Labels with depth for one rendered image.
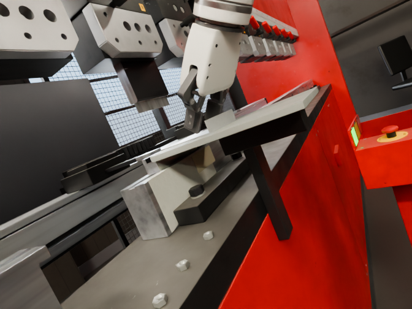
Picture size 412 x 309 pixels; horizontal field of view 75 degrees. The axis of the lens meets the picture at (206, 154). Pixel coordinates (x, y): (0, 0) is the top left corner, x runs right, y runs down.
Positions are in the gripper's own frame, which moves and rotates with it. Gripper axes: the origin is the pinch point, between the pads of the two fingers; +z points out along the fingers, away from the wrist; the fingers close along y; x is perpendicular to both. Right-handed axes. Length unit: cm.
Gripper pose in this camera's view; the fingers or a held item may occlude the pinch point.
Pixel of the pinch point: (203, 116)
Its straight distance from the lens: 48.9
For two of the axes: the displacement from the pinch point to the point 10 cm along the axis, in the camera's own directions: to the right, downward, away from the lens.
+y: -5.8, 3.5, -7.4
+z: -1.7, 8.3, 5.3
